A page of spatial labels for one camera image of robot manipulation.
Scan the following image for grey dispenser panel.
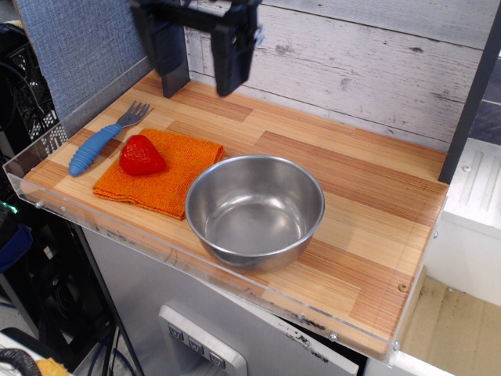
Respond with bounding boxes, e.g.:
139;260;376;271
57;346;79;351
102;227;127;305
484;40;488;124
158;305;247;375

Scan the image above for blue handled fork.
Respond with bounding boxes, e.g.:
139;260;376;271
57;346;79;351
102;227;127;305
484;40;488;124
68;101;150;177

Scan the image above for dark grey post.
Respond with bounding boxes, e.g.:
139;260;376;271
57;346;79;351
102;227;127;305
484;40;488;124
438;4;500;184
153;10;189;98

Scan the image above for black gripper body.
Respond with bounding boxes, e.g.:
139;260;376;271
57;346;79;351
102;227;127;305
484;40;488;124
129;1;265;48

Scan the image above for red toy strawberry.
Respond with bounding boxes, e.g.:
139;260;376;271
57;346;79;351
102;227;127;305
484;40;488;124
119;135;167;175

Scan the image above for orange folded cloth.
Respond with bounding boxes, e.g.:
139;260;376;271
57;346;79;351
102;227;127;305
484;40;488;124
93;128;225;220

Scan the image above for stainless steel pot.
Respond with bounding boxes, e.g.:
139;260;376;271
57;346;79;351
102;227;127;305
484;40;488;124
185;154;325;273

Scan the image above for dark grey left post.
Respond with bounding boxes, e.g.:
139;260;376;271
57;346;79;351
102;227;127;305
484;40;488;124
153;10;189;98

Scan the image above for dark grey right post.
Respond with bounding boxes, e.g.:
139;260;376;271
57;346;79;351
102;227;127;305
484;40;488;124
438;4;500;184

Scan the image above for white toy sink unit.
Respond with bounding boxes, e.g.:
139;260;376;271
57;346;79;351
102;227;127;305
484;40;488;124
424;139;500;306

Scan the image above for silver toy fridge cabinet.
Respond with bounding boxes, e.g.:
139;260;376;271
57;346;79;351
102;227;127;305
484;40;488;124
79;229;366;375

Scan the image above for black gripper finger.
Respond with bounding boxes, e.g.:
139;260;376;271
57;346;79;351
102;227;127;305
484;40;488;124
211;25;255;97
132;5;186;76

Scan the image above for clear acrylic guard rail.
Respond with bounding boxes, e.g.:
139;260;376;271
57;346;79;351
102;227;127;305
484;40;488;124
5;123;447;361

